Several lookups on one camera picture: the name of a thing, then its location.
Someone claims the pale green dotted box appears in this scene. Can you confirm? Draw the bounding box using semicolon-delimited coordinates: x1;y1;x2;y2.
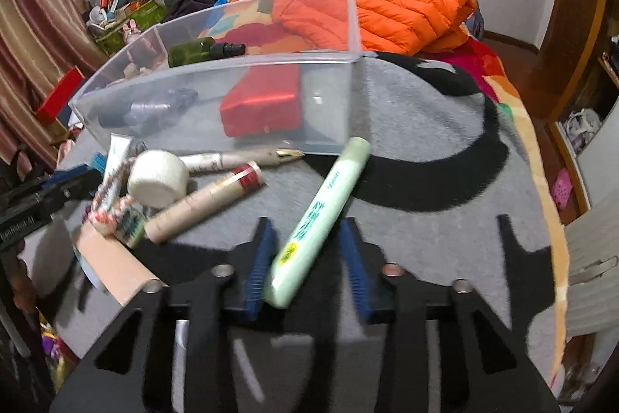
113;199;148;249

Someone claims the white bag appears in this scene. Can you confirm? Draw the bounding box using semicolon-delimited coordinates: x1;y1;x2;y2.
563;108;603;153

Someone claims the pink slipper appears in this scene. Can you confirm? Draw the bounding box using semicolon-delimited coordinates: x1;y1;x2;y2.
551;168;574;211

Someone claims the purple bottle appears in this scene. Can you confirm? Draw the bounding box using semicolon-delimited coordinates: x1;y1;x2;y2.
97;88;199;128

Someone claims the flat red box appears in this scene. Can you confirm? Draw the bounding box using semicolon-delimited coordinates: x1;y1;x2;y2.
35;67;84;126

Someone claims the purple cushion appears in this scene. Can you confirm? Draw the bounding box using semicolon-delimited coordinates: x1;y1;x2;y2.
464;4;485;40

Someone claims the braided cord bracelet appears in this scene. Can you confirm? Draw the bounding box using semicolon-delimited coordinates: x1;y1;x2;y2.
86;159;141;237

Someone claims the white slatted panel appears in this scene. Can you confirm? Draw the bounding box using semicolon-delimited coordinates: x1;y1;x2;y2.
563;185;619;336

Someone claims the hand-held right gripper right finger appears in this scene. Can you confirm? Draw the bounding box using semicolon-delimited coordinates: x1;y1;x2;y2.
339;217;564;413

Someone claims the red gift box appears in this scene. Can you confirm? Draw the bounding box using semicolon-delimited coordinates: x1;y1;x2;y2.
219;62;303;138

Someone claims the peach cardboard box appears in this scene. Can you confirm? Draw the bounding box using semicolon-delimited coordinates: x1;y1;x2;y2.
70;226;160;305

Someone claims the green bag of clutter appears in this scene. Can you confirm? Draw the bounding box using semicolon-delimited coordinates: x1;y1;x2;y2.
87;0;168;58

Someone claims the light green tube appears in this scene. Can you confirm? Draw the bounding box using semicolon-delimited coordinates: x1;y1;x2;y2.
263;136;372;310

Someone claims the beige tube with red band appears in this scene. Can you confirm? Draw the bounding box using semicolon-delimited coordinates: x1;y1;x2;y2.
144;160;267;245

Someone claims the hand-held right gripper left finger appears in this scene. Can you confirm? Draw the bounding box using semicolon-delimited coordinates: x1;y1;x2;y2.
48;217;281;413

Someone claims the clear plastic storage box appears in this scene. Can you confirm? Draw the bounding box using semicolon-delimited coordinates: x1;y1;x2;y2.
68;0;375;157

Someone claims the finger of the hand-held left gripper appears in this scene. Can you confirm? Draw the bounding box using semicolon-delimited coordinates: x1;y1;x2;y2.
0;168;100;249
53;153;107;182

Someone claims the white tape roll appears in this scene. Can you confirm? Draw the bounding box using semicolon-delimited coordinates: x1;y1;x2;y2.
127;150;189;209

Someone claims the white tube with green print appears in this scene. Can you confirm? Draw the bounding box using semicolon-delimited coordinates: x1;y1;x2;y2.
103;133;133;186

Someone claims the orange down jacket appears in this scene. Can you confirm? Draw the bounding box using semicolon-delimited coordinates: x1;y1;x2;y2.
273;0;477;56

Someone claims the dark purple cloth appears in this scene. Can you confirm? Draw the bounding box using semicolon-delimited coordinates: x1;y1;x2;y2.
167;0;216;23

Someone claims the striped brown curtain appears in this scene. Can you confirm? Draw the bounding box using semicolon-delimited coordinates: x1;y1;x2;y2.
0;0;104;167

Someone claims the cream pen with gold tip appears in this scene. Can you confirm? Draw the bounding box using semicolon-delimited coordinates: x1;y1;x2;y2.
178;147;306;174

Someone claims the dark green spray bottle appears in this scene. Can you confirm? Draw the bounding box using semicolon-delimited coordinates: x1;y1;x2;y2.
168;36;246;68

